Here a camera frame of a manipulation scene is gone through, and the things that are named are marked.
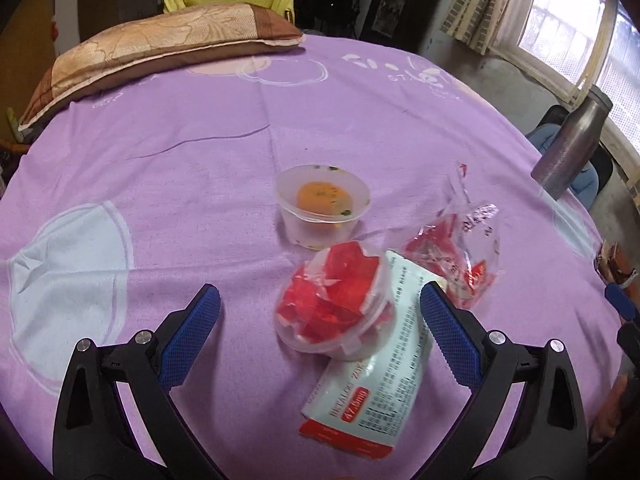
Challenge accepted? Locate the checked curtain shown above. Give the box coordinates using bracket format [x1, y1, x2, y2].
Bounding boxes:
[440, 0, 543, 56]

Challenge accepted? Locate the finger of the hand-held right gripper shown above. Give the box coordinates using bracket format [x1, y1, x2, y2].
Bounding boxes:
[604, 284, 640, 320]

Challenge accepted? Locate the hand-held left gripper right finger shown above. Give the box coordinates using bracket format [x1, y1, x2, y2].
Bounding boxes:
[420, 281, 588, 480]

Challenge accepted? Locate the clear cup with red wrapper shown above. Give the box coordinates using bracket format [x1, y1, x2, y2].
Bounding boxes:
[274, 241, 396, 362]

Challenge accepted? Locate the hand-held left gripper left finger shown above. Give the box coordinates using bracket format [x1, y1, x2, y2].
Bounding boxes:
[52, 283, 222, 480]

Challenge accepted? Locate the metal bottle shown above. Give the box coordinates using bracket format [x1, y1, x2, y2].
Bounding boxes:
[531, 85, 613, 201]

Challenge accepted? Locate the clear red printed wrapper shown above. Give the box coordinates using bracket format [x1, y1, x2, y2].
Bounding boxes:
[400, 161, 503, 308]

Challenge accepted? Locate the person's right forearm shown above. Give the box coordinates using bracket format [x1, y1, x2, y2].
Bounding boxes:
[590, 372, 632, 445]

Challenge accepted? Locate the framed picture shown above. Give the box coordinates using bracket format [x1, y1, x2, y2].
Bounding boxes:
[362, 0, 426, 41]

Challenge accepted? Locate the brown patterned pillow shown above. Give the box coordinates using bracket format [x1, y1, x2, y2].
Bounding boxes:
[17, 2, 305, 128]

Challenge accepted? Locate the clear cup with orange sauce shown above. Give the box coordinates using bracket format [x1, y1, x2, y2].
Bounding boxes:
[276, 164, 370, 251]

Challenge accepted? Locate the red and white carton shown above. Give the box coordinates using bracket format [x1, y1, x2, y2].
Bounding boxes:
[299, 250, 441, 461]

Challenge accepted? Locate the window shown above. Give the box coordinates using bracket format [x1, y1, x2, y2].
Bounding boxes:
[500, 0, 640, 161]

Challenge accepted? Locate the brown wrapper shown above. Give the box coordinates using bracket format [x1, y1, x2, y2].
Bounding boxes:
[595, 241, 639, 288]

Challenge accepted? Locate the wooden cabinet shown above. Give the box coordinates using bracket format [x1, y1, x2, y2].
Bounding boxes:
[0, 0, 58, 61]

